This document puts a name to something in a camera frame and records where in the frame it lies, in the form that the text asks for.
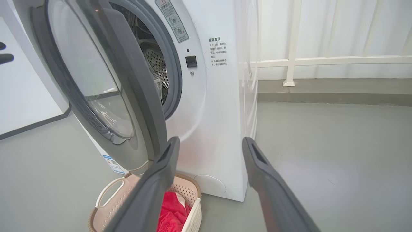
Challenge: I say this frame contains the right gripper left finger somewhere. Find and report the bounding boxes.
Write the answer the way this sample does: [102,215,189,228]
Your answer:
[104,136,180,232]

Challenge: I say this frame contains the red white garment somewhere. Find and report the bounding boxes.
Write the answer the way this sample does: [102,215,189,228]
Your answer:
[160,191,192,224]
[156,211,182,232]

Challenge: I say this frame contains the white metal railing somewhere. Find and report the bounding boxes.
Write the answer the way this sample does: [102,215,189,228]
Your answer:
[249,0,412,87]

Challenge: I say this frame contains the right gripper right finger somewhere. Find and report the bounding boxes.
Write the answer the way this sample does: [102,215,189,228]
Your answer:
[242,137,321,232]

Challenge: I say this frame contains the cream perforated laundry basket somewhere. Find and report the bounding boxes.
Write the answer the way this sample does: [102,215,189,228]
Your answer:
[88,173,202,232]

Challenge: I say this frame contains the blue energy label sticker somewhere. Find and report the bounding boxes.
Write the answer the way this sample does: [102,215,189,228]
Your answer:
[102,154,126,175]

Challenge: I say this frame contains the white front-load washing machine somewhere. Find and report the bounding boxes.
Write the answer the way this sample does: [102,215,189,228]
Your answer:
[12,0,260,202]

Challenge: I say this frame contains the grey warning sticker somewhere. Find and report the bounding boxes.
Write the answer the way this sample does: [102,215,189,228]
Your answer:
[155,0,189,43]

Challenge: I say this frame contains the dark grey glass washer door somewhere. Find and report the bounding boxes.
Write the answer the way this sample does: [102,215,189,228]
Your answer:
[30,0,168,176]

